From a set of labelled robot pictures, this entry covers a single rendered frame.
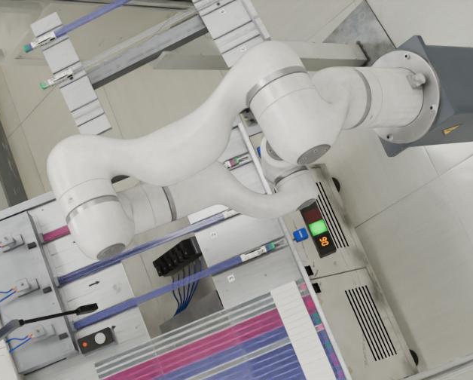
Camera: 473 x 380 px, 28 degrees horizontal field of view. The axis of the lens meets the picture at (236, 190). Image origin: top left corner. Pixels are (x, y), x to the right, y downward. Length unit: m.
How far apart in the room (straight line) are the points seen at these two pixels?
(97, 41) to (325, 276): 1.20
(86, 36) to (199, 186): 1.52
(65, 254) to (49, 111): 1.96
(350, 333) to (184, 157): 1.17
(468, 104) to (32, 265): 1.01
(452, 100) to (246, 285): 0.63
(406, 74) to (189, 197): 0.50
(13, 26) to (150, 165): 1.63
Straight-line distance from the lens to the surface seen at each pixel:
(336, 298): 2.69
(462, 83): 2.02
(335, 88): 1.74
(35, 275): 2.17
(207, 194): 1.84
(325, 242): 2.19
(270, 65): 1.65
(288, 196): 1.86
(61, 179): 1.67
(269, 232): 2.18
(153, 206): 1.81
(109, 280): 2.20
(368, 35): 2.89
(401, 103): 1.87
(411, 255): 2.85
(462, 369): 2.47
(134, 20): 3.29
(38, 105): 4.21
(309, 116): 1.62
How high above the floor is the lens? 2.33
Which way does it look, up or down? 45 degrees down
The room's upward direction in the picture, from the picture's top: 97 degrees counter-clockwise
